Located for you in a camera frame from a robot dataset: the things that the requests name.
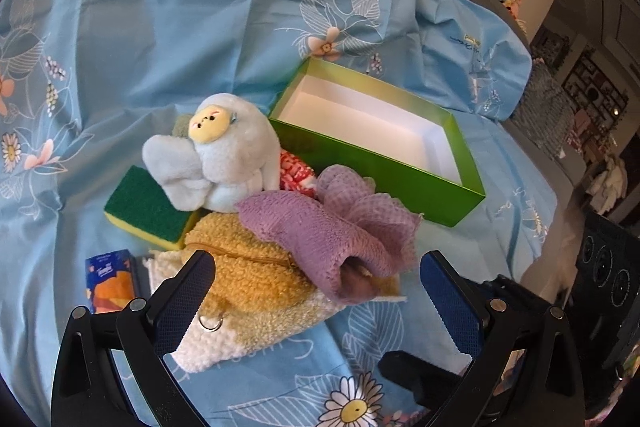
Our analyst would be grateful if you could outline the blue burger tissue pack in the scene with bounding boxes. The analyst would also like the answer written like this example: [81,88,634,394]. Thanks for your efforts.
[85,249,136,314]

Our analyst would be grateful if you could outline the cream fuzzy towel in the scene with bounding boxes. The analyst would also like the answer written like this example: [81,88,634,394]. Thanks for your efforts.
[142,251,407,374]

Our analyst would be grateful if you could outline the yellow fuzzy pouch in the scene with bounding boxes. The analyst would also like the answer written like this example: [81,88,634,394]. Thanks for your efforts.
[180,212,316,319]

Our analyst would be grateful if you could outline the green yellow sponge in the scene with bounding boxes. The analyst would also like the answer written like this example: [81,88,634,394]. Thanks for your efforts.
[104,166,202,251]

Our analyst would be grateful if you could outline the purple knitted cloth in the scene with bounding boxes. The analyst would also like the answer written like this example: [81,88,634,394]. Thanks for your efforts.
[238,165,422,305]

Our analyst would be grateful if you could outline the light blue plush toy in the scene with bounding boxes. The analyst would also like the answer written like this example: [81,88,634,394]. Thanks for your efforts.
[142,93,281,213]

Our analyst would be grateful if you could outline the red white patterned cloth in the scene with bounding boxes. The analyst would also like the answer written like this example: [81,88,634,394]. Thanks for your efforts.
[280,150,317,198]

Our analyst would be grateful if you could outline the grey green fuzzy cloth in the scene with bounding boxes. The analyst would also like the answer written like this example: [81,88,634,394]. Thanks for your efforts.
[171,114,192,138]

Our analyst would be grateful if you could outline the dark display shelf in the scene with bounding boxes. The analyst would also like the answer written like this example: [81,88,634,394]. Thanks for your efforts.
[562,49,629,132]

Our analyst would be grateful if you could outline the green cardboard box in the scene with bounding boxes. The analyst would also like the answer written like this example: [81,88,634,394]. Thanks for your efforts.
[269,58,486,228]

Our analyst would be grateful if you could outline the light blue floral bedsheet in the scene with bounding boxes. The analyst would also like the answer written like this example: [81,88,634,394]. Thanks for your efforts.
[1,0,556,426]

